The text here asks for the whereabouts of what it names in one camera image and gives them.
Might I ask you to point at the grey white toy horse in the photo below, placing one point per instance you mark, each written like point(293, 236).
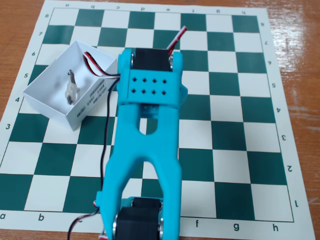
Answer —
point(71, 87)

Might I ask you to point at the white cardboard box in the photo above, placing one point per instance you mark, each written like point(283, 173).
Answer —
point(55, 85)

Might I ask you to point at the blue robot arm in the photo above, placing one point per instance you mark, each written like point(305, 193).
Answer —
point(150, 150)

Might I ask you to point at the green white chessboard mat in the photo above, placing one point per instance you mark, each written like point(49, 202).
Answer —
point(225, 100)

